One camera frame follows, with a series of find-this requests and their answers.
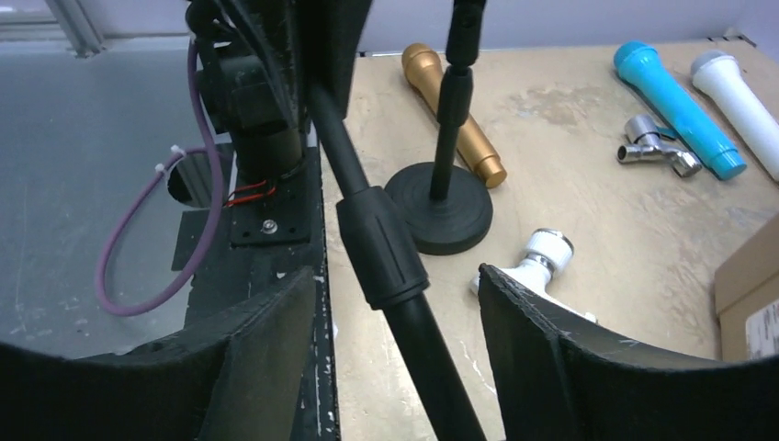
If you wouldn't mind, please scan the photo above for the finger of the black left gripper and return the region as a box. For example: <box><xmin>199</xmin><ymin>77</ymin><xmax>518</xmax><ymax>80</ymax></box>
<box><xmin>295</xmin><ymin>0</ymin><xmax>372</xmax><ymax>119</ymax></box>

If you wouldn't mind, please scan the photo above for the tan plastic tool case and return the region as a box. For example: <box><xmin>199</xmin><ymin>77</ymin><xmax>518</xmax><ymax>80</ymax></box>
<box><xmin>714</xmin><ymin>217</ymin><xmax>778</xmax><ymax>362</ymax></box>

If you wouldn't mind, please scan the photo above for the black round-base shock mount stand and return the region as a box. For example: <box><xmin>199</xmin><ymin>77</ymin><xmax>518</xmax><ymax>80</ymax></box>
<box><xmin>307</xmin><ymin>82</ymin><xmax>485</xmax><ymax>440</ymax></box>

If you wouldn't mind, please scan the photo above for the white mesh-head microphone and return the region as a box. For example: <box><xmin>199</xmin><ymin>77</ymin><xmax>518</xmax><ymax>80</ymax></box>
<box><xmin>690</xmin><ymin>50</ymin><xmax>778</xmax><ymax>180</ymax></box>

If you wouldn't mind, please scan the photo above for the blue microphone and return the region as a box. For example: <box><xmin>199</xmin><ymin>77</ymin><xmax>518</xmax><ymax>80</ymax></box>
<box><xmin>614</xmin><ymin>40</ymin><xmax>747</xmax><ymax>181</ymax></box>

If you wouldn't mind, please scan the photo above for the white plastic faucet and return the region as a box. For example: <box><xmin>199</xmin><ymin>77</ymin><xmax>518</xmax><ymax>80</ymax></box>
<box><xmin>499</xmin><ymin>228</ymin><xmax>598</xmax><ymax>324</ymax></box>

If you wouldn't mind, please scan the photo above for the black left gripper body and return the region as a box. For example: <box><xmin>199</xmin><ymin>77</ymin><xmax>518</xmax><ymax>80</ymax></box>
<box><xmin>185</xmin><ymin>0</ymin><xmax>306</xmax><ymax>132</ymax></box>

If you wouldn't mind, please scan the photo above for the black round-base clip stand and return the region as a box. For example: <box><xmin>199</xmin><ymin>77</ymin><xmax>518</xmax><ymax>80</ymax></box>
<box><xmin>385</xmin><ymin>1</ymin><xmax>493</xmax><ymax>255</ymax></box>

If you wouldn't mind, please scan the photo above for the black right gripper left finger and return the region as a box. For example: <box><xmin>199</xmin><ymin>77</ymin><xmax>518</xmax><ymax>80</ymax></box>
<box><xmin>0</xmin><ymin>266</ymin><xmax>318</xmax><ymax>441</ymax></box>

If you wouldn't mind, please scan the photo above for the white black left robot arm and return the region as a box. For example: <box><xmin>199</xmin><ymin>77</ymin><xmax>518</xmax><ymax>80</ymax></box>
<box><xmin>185</xmin><ymin>1</ymin><xmax>372</xmax><ymax>183</ymax></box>

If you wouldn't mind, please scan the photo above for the chrome angle valve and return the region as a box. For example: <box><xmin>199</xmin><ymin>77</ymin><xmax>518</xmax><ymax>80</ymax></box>
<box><xmin>615</xmin><ymin>114</ymin><xmax>703</xmax><ymax>178</ymax></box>

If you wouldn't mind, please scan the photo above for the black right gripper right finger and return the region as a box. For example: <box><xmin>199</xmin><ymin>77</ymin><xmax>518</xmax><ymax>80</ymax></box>
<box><xmin>478</xmin><ymin>264</ymin><xmax>778</xmax><ymax>440</ymax></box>

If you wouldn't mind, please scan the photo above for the gold microphone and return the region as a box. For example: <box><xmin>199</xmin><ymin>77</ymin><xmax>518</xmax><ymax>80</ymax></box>
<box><xmin>401</xmin><ymin>43</ymin><xmax>507</xmax><ymax>188</ymax></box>

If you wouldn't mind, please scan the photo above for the black mounting base plate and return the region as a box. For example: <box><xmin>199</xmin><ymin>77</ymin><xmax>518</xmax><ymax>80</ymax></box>
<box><xmin>185</xmin><ymin>149</ymin><xmax>341</xmax><ymax>440</ymax></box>

